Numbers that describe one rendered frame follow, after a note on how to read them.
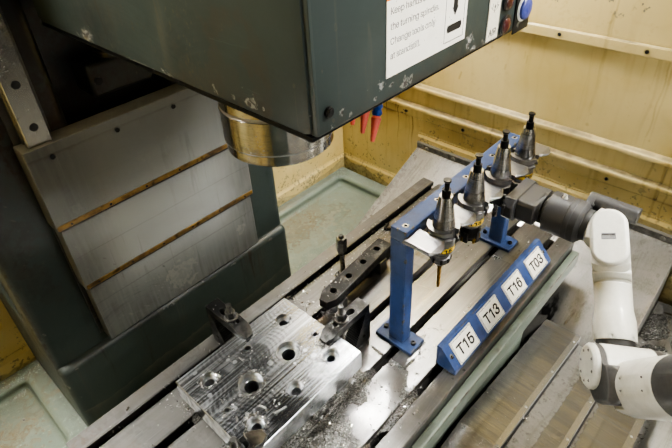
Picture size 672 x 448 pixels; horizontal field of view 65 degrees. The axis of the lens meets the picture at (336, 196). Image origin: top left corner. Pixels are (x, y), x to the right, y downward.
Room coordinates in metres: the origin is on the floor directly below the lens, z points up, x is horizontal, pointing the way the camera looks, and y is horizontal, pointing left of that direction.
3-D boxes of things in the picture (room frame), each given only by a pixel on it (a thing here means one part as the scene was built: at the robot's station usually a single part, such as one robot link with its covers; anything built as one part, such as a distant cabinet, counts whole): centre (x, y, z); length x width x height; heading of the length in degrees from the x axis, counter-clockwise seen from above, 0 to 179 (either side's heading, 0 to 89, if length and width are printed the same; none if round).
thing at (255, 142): (0.69, 0.08, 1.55); 0.16 x 0.16 x 0.12
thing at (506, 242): (1.10, -0.43, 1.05); 0.10 x 0.05 x 0.30; 45
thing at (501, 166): (0.95, -0.36, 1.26); 0.04 x 0.04 x 0.07
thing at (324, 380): (0.66, 0.15, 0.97); 0.29 x 0.23 x 0.05; 135
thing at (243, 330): (0.78, 0.24, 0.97); 0.13 x 0.03 x 0.15; 45
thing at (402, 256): (0.79, -0.12, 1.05); 0.10 x 0.05 x 0.30; 45
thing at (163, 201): (1.00, 0.39, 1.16); 0.48 x 0.05 x 0.51; 135
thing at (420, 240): (0.75, -0.16, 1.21); 0.07 x 0.05 x 0.01; 45
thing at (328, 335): (0.76, 0.00, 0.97); 0.13 x 0.03 x 0.15; 135
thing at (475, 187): (0.87, -0.28, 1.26); 0.04 x 0.04 x 0.07
